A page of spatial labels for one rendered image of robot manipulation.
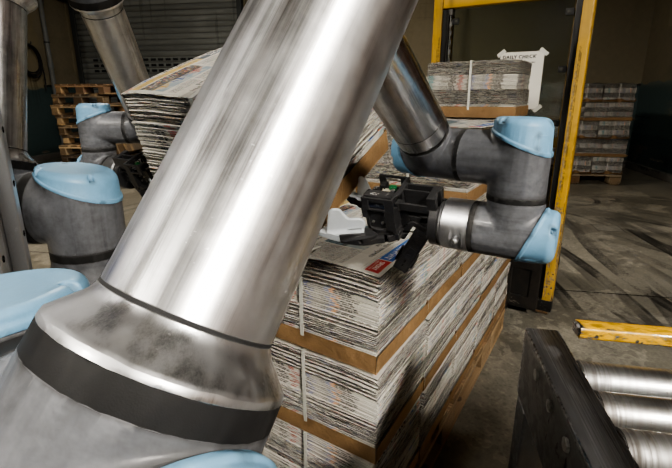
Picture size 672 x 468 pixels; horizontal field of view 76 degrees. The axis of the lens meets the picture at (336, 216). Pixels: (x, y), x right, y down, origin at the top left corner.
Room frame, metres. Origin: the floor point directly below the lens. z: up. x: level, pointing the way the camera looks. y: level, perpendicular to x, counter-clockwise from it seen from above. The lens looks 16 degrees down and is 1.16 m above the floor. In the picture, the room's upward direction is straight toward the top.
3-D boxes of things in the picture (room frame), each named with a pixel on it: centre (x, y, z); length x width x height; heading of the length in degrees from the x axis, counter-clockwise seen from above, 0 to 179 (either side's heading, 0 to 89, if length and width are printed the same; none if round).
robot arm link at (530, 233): (0.57, -0.25, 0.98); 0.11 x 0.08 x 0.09; 59
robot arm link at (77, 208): (0.69, 0.42, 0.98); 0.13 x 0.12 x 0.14; 94
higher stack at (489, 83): (1.97, -0.62, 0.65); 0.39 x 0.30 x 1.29; 58
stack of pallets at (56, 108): (7.03, 3.61, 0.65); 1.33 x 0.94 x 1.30; 174
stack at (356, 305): (1.36, -0.23, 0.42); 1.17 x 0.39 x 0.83; 148
